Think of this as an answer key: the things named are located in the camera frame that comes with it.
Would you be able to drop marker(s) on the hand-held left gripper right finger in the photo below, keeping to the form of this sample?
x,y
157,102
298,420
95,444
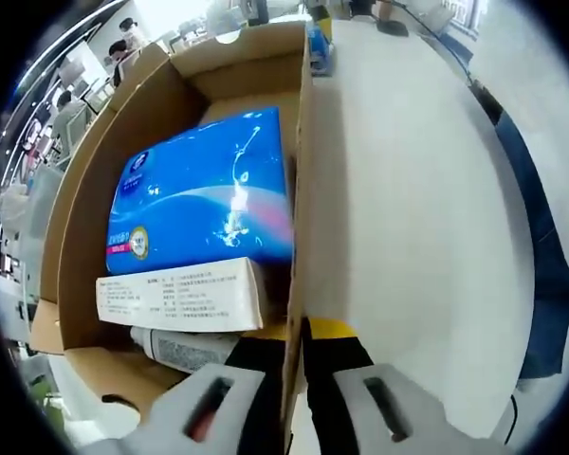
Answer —
x,y
355,393

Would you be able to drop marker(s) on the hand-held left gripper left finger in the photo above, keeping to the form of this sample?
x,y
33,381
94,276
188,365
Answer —
x,y
180,407

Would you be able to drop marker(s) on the white rectangular carton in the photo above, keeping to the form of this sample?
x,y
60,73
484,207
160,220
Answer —
x,y
180,294

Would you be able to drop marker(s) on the blue soft tissue pack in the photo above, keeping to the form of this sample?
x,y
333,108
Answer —
x,y
194,189

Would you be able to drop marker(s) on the brown cardboard shoe box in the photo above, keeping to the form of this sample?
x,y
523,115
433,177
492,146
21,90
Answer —
x,y
90,189

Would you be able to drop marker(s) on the blue denim clothing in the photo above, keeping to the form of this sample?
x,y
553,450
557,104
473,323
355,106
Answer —
x,y
540,237

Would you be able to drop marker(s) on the black oval desk object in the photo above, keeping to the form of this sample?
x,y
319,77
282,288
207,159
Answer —
x,y
392,28

